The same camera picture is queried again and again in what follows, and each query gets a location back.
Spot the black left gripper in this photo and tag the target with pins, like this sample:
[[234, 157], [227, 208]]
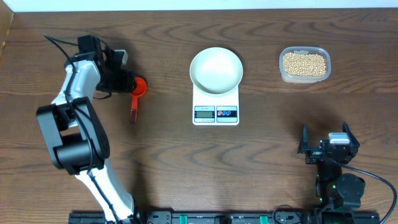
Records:
[[124, 80]]

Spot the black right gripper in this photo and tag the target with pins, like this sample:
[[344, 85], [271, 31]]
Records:
[[314, 154]]

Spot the red plastic measuring scoop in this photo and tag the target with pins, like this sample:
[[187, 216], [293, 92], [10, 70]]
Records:
[[139, 91]]

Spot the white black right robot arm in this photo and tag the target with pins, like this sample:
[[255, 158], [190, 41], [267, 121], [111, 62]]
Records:
[[340, 194]]

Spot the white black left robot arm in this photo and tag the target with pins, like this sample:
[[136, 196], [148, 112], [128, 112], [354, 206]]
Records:
[[73, 133]]

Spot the white digital kitchen scale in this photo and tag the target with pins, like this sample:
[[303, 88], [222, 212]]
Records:
[[215, 110]]

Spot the cream round bowl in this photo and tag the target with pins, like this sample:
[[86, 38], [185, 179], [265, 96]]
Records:
[[216, 71]]

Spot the clear container of soybeans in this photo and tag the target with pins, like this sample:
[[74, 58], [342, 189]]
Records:
[[304, 65]]

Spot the brown cardboard panel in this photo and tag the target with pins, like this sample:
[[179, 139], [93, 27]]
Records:
[[6, 19]]

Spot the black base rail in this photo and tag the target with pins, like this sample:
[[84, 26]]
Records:
[[165, 217]]

